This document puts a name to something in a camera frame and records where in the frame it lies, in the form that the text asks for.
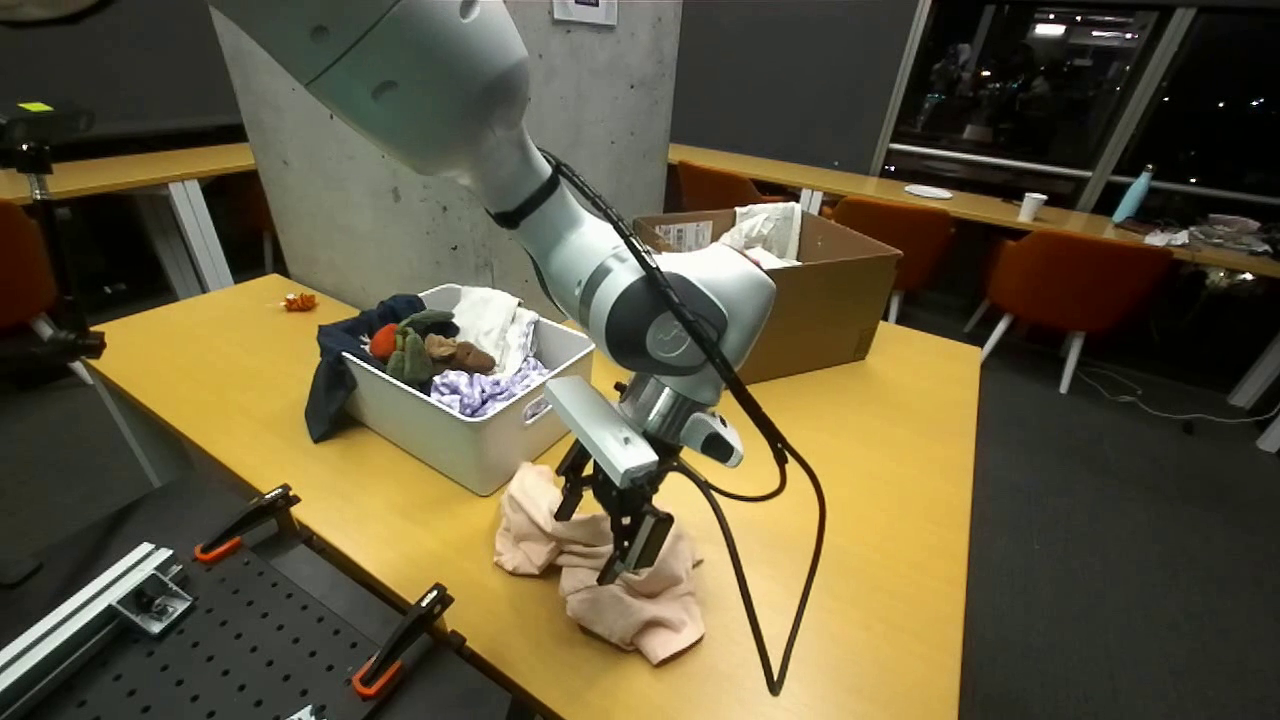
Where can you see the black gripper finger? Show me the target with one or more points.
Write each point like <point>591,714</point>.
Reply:
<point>643,547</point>
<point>572,484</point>

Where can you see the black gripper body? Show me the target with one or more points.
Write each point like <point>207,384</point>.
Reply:
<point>643,501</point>

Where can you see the light pink shirt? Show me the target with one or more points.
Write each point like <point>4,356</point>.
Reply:
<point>643,620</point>

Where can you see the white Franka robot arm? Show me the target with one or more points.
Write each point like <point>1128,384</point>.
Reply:
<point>440,95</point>

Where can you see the white plastic basket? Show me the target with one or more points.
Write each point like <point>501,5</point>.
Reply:
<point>440,440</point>

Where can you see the purple floral cloth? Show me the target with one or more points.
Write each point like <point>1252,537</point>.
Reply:
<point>483,388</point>

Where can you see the black clamp with orange tip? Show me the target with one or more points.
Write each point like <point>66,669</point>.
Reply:
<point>403,642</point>
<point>246,523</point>

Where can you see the orange plush with green leaves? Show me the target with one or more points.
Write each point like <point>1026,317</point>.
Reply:
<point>387,345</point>

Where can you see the navy blue cloth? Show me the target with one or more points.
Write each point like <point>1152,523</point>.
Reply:
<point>331,384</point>

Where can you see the brown cardboard box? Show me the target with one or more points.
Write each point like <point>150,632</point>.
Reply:
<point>834,305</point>

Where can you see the white crumpled bag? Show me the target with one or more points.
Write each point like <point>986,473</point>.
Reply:
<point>769,228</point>

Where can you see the small orange object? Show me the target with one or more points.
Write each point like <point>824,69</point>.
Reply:
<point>297,301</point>

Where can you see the black perforated board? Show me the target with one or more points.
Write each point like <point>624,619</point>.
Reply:
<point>254,642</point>

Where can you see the orange chair with white legs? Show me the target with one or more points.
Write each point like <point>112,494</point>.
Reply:
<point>912,240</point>
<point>1065,286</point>

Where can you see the long wooden window desk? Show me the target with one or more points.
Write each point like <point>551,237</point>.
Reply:
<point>855,181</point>

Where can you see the white paper sheet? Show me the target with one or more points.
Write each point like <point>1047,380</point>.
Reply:
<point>931,189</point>

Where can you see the white paper cup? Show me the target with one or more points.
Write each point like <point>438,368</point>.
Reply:
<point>1033,206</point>

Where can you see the wooden desk with white legs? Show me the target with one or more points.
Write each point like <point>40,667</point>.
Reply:
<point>186,162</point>

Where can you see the light blue bottle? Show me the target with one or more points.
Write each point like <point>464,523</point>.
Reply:
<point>1134,196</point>

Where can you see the grey clutter pile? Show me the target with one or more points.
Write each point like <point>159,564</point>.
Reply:
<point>1222,237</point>

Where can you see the black device on stand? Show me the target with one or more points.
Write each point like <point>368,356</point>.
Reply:
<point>32,135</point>

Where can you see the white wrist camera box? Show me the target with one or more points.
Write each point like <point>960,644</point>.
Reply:
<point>605,432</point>

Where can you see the white wall frame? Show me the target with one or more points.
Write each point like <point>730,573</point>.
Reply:
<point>586,11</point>

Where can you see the white window frame post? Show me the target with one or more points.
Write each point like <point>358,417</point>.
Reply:
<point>1134,106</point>
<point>905,80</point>

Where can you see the aluminium rail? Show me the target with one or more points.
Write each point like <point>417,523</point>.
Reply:
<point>81,615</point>

